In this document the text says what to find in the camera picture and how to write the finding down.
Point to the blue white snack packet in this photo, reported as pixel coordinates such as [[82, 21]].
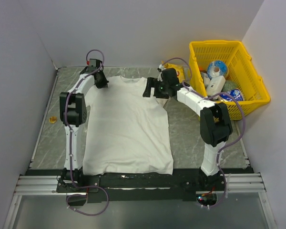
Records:
[[235, 93]]

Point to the white t-shirt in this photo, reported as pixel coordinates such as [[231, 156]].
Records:
[[127, 133]]

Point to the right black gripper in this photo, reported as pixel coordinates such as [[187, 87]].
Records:
[[152, 82]]

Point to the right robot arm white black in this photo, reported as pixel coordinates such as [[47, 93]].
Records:
[[215, 123]]

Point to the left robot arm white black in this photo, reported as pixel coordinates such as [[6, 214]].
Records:
[[73, 114]]

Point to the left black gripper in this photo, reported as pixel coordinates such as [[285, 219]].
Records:
[[104, 84]]

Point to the yellow plastic basket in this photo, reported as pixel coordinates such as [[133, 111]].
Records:
[[240, 70]]

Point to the aluminium frame rail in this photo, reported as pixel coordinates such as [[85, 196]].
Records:
[[48, 185]]

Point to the white plastic bottle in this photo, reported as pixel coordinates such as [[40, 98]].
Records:
[[215, 86]]

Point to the blue white tape roll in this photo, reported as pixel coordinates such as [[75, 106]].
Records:
[[217, 68]]

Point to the green round melon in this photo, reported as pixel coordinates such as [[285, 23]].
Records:
[[228, 86]]

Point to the yellow Lays chips bag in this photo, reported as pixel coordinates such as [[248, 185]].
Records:
[[178, 68]]

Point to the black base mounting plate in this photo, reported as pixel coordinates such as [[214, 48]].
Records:
[[183, 184]]

